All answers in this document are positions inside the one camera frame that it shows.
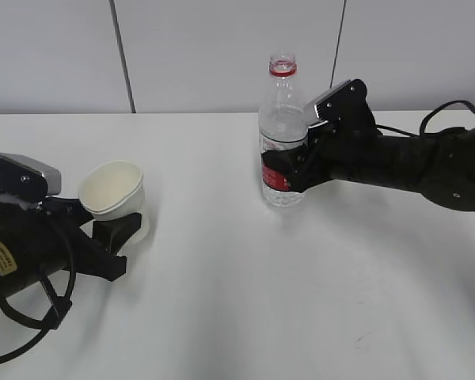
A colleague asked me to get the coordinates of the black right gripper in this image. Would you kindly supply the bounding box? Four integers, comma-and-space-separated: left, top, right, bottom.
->
261, 119, 381, 193

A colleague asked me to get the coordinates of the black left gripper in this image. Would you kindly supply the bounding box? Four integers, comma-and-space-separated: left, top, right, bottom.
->
0, 197, 142, 282

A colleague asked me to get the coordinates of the clear water bottle red label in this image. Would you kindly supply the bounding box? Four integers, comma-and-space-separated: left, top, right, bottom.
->
258, 51, 308, 207

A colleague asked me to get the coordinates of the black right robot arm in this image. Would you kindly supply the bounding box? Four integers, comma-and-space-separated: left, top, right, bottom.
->
261, 127, 475, 212

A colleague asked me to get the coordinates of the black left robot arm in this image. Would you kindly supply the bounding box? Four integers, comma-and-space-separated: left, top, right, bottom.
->
0, 197, 142, 298

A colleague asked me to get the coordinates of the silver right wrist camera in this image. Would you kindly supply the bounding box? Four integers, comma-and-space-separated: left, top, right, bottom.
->
303, 79, 375, 128

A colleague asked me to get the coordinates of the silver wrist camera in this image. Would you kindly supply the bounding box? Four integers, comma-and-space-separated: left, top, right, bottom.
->
303, 79, 375, 128
0, 153, 62, 203

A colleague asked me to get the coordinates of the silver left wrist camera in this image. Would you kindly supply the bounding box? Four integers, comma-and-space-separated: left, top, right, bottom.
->
0, 153, 62, 203

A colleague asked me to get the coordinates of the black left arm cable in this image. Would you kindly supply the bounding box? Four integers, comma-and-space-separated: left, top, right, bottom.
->
0, 205, 78, 367

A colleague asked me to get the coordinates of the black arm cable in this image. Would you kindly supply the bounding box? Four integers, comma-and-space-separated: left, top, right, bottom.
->
375, 99, 475, 138
0, 205, 78, 367

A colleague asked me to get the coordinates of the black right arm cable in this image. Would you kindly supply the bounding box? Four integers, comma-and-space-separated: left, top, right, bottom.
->
375, 99, 475, 138

